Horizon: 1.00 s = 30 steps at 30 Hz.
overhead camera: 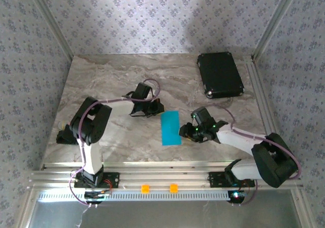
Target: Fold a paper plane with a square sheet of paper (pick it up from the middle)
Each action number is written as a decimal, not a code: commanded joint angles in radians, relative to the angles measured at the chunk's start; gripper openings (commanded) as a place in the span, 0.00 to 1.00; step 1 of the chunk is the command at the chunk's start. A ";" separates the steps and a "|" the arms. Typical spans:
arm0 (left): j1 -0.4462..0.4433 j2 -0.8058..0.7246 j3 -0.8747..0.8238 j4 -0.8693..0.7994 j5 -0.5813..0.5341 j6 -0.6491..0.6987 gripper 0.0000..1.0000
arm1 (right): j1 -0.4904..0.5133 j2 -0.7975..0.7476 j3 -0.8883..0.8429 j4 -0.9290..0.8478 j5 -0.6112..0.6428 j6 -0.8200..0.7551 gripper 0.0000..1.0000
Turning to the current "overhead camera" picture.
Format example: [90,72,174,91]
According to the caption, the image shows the blue paper sheet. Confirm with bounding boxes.
[160,110,183,146]

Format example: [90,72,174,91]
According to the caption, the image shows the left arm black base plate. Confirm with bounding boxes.
[73,172,120,189]

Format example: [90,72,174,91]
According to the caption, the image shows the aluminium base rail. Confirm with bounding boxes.
[27,161,304,191]

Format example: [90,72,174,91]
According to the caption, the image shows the right controller board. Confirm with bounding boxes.
[227,190,246,205]

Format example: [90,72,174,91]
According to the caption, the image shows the controller board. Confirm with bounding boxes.
[227,190,246,205]
[84,191,107,205]

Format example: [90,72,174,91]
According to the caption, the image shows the black holder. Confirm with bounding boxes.
[56,125,79,145]

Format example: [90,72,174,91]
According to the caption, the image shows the aluminium corner post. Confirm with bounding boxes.
[252,0,302,58]
[25,0,74,58]

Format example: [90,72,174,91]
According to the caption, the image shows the aluminium side rail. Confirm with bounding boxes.
[245,56,277,137]

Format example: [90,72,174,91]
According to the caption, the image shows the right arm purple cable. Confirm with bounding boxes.
[203,103,303,206]

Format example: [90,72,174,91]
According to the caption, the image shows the grey slotted cable duct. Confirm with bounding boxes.
[38,191,232,202]

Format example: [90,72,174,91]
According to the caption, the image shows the black case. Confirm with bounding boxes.
[197,51,245,99]

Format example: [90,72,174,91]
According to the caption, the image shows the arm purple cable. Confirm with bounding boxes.
[69,79,162,207]
[203,103,303,206]

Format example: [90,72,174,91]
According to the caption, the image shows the left controller board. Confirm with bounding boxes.
[84,191,107,205]

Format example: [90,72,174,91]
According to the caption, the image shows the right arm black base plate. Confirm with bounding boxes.
[208,171,256,188]

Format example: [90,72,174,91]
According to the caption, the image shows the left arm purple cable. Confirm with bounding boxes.
[69,79,162,207]

